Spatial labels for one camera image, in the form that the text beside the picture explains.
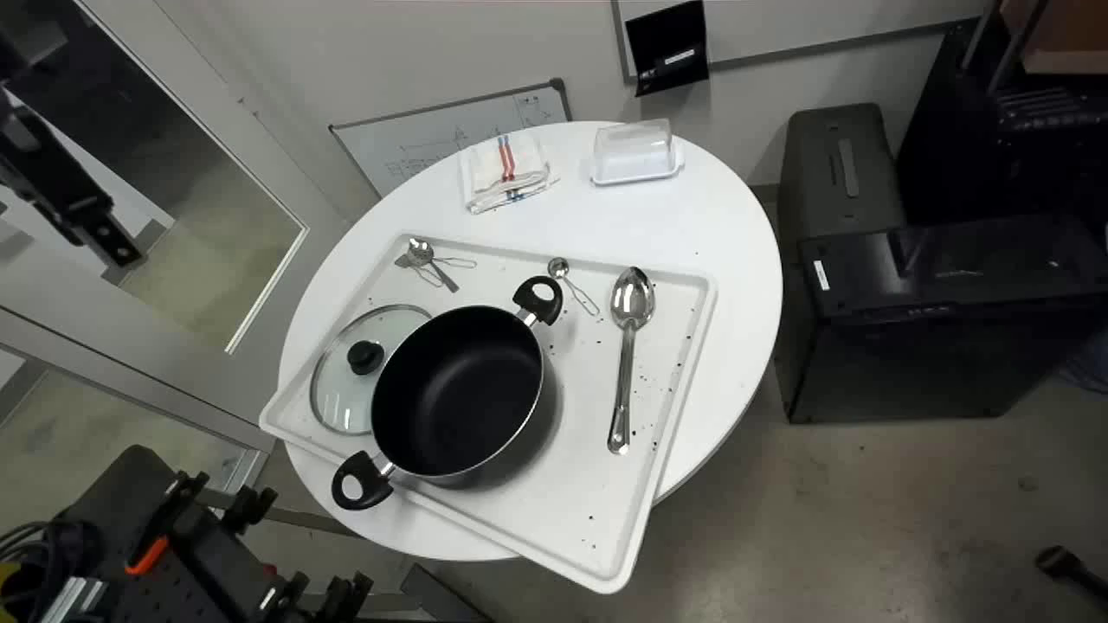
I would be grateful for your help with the black equipment cart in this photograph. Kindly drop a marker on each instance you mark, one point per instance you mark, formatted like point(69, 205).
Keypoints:
point(127, 506)

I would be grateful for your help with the brown cardboard box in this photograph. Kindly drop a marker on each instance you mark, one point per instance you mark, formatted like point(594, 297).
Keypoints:
point(1067, 34)

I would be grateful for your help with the large black case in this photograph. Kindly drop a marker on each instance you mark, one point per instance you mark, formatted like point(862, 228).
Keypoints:
point(921, 359)

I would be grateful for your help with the clear plastic container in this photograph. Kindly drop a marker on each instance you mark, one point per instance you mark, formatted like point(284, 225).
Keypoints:
point(630, 156)

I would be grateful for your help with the folded white striped towel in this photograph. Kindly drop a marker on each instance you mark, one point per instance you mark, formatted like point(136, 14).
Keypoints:
point(506, 172)

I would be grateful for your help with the small leaning whiteboard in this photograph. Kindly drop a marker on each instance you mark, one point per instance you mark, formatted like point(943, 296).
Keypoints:
point(402, 144)

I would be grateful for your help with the white plastic tray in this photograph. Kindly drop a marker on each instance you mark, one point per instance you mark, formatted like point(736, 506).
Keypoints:
point(558, 497)

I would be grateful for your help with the large wall whiteboard panel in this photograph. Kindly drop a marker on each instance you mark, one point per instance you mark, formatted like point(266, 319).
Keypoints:
point(808, 22)

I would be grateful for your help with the small black bin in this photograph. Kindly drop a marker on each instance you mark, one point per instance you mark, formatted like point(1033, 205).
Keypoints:
point(843, 159)

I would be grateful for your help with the black wall marker holder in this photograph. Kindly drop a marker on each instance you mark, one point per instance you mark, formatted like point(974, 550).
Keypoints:
point(666, 47)

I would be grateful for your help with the large steel serving spoon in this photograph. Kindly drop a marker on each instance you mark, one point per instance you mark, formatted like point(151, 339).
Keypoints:
point(630, 303)

